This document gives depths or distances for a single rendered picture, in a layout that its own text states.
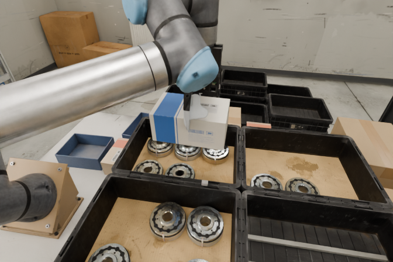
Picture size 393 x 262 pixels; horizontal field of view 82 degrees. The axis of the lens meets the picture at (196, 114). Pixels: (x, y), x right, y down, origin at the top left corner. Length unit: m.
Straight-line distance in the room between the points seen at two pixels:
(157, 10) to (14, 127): 0.26
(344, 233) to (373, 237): 0.08
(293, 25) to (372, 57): 1.14
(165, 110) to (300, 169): 0.56
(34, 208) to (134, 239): 0.32
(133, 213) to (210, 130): 0.36
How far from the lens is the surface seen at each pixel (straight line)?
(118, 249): 0.70
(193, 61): 0.35
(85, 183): 1.08
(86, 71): 0.34
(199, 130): 0.58
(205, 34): 0.50
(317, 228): 0.80
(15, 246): 1.03
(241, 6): 3.38
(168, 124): 0.60
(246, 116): 1.93
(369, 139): 1.16
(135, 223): 0.75
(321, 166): 0.98
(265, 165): 0.90
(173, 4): 0.41
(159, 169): 0.82
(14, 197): 0.81
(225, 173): 0.84
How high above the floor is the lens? 1.47
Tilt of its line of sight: 35 degrees down
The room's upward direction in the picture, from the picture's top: straight up
